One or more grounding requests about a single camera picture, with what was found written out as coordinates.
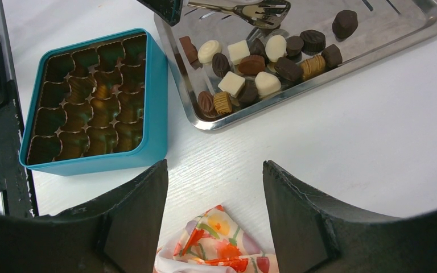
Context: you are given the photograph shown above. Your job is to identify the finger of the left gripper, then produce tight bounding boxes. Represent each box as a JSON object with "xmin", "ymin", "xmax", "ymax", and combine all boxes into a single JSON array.
[{"xmin": 138, "ymin": 0, "xmax": 184, "ymax": 26}]

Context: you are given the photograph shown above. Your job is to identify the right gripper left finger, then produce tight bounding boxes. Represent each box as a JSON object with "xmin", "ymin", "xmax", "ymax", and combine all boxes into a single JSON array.
[{"xmin": 0, "ymin": 160, "xmax": 168, "ymax": 272}]

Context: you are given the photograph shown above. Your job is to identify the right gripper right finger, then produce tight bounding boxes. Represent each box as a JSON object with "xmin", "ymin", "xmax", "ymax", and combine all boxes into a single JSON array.
[{"xmin": 263, "ymin": 160, "xmax": 437, "ymax": 272}]

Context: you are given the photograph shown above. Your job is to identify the metal serving tongs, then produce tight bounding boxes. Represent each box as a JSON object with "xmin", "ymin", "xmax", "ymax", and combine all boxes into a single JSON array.
[{"xmin": 187, "ymin": 0, "xmax": 291, "ymax": 29}]

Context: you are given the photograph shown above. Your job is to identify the teal chocolate box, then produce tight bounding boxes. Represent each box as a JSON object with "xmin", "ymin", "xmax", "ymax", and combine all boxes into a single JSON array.
[{"xmin": 19, "ymin": 28, "xmax": 168, "ymax": 176}]

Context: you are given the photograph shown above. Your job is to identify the floral cloth bag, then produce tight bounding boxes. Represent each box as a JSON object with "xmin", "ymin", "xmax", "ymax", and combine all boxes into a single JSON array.
[{"xmin": 154, "ymin": 205, "xmax": 279, "ymax": 273}]

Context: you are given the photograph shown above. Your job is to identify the pile of assorted chocolates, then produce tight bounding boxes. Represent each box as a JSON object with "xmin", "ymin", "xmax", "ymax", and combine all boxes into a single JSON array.
[{"xmin": 174, "ymin": 4, "xmax": 360, "ymax": 119}]

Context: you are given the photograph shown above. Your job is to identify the silver metal tray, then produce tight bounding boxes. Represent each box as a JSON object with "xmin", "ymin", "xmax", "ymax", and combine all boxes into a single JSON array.
[{"xmin": 154, "ymin": 1, "xmax": 437, "ymax": 130}]

